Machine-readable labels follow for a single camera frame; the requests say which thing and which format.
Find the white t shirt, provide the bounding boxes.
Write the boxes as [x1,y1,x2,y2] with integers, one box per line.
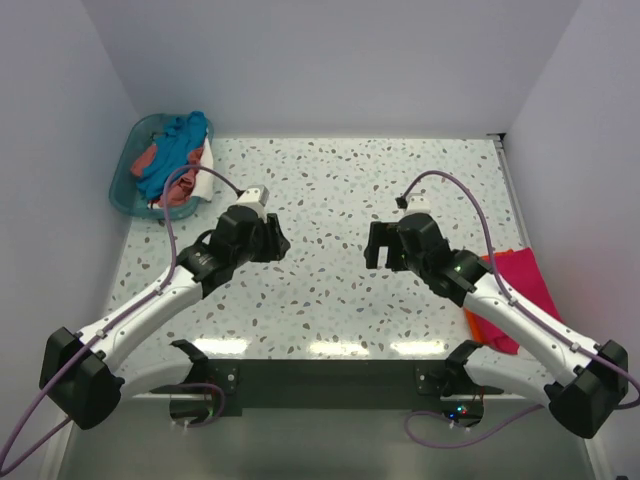
[147,135,217,210]

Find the teal plastic laundry basket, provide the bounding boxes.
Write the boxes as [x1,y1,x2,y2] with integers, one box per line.
[109,114,213,220]

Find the folded magenta t shirt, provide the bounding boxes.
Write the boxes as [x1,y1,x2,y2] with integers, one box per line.
[480,247,564,355]

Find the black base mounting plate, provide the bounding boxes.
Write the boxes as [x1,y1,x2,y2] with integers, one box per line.
[152,359,501,416]

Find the folded orange t shirt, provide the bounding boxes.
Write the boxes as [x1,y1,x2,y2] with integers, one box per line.
[463,248,516,346]

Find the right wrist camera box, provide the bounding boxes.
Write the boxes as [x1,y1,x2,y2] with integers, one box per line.
[395,194,431,216]

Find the blue t shirt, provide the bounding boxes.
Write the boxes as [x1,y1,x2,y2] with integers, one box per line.
[131,111,208,200]

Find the salmon pink t shirt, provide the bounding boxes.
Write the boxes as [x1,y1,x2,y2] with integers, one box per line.
[130,144,204,209]

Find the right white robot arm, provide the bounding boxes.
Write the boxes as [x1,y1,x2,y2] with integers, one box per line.
[364,212,630,439]

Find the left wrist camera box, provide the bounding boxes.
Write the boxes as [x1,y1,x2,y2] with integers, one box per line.
[236,185,269,207]

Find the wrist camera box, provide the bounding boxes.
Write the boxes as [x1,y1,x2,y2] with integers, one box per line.
[236,185,269,207]
[395,194,431,216]

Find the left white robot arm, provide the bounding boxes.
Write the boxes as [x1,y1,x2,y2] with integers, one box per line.
[39,204,290,430]

